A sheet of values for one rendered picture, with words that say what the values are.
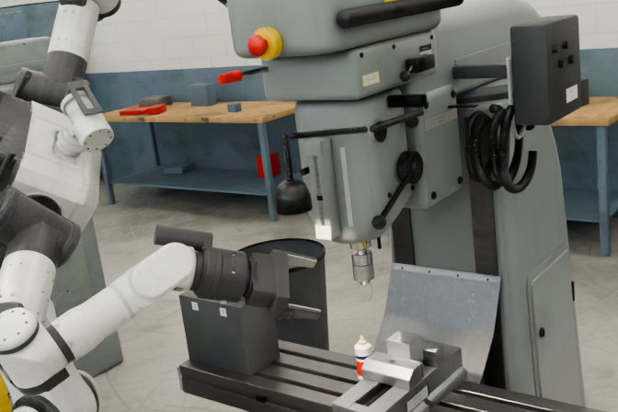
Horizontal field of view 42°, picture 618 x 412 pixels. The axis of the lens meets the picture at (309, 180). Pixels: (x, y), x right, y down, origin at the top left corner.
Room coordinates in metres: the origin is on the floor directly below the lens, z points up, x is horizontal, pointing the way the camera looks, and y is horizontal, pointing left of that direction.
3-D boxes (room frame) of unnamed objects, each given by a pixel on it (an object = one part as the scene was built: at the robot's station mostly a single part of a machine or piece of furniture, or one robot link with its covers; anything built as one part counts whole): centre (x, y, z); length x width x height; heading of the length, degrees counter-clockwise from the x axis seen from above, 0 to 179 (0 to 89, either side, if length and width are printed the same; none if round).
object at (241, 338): (1.95, 0.25, 1.03); 0.22 x 0.12 x 0.20; 50
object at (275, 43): (1.52, 0.05, 1.76); 0.06 x 0.02 x 0.06; 52
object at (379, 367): (1.61, -0.13, 1.02); 0.12 x 0.06 x 0.04; 50
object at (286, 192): (1.53, 0.04, 1.46); 0.07 x 0.07 x 0.06
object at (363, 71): (1.74, -0.12, 1.68); 0.34 x 0.24 x 0.10; 142
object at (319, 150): (1.62, -0.03, 1.45); 0.04 x 0.04 x 0.21; 52
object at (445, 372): (1.63, -0.15, 0.99); 0.35 x 0.15 x 0.11; 140
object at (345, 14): (1.64, -0.23, 1.79); 0.45 x 0.04 x 0.04; 142
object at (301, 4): (1.72, -0.11, 1.81); 0.47 x 0.26 x 0.16; 142
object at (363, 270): (1.70, -0.10, 1.23); 0.05 x 0.05 x 0.06
